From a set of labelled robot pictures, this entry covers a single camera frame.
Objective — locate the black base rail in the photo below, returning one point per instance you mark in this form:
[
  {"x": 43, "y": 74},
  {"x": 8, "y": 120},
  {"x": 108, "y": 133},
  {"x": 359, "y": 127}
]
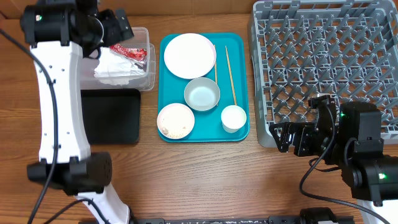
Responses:
[{"x": 306, "y": 216}]

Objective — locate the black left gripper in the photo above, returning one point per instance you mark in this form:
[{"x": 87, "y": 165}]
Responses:
[{"x": 115, "y": 35}]

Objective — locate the black food waste tray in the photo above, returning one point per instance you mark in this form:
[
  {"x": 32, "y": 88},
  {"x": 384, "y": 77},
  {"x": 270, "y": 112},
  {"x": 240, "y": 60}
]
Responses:
[{"x": 111, "y": 116}]

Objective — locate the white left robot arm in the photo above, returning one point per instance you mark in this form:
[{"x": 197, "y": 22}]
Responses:
[{"x": 61, "y": 34}]

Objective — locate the red snack wrapper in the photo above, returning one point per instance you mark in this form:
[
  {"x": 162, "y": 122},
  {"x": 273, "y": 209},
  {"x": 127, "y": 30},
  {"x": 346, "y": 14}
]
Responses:
[{"x": 136, "y": 55}]

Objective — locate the white crumpled tissue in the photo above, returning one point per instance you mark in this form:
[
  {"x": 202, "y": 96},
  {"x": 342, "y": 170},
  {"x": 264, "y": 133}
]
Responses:
[{"x": 114, "y": 69}]

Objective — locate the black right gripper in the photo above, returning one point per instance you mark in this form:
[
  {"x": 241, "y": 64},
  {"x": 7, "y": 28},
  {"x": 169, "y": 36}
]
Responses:
[{"x": 305, "y": 134}]

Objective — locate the large white plate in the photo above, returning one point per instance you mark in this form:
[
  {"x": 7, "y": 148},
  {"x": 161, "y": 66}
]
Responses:
[{"x": 190, "y": 56}]

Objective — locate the wooden chopstick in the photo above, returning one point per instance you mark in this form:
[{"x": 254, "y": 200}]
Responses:
[
  {"x": 230, "y": 76},
  {"x": 215, "y": 68}
]

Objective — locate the right wooden chopstick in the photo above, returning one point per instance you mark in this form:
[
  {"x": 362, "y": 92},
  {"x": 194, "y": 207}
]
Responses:
[{"x": 230, "y": 76}]

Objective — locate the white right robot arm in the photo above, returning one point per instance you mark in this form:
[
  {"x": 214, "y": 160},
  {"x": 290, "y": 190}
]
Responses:
[{"x": 346, "y": 138}]

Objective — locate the left wooden chopstick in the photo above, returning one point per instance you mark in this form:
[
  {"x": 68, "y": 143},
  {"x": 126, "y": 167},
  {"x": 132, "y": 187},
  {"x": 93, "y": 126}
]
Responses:
[{"x": 215, "y": 68}]

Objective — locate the grey dishwasher rack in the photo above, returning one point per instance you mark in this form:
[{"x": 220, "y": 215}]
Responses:
[{"x": 300, "y": 49}]

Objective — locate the teal serving tray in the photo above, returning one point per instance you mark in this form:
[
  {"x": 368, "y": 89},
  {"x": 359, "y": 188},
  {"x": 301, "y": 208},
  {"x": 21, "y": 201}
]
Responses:
[{"x": 208, "y": 127}]

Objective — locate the grey bowl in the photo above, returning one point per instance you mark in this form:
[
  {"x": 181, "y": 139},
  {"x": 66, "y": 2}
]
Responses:
[{"x": 202, "y": 94}]

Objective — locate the clear plastic waste bin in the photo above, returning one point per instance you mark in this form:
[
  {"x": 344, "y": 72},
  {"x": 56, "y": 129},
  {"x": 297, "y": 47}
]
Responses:
[{"x": 146, "y": 83}]

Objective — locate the small white rice plate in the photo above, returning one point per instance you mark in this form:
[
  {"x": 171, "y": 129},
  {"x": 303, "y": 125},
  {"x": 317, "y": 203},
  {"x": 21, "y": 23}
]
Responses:
[{"x": 175, "y": 121}]

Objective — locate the white cup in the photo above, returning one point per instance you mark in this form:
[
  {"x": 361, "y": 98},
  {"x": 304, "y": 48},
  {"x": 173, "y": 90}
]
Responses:
[{"x": 233, "y": 118}]

